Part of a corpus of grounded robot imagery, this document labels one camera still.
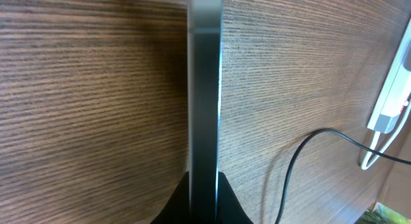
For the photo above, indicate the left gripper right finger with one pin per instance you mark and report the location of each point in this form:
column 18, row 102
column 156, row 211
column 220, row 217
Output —
column 229, row 210

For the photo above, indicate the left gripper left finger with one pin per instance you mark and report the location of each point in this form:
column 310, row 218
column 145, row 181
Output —
column 176, row 210

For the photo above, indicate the Galaxy S25 smartphone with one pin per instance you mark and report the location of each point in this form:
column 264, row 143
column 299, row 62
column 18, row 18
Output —
column 204, row 19

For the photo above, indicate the colourful painted backdrop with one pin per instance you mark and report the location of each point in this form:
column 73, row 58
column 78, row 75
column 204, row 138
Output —
column 381, row 214

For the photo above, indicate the white power strip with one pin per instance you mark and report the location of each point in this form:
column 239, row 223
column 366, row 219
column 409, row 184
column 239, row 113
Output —
column 395, row 90

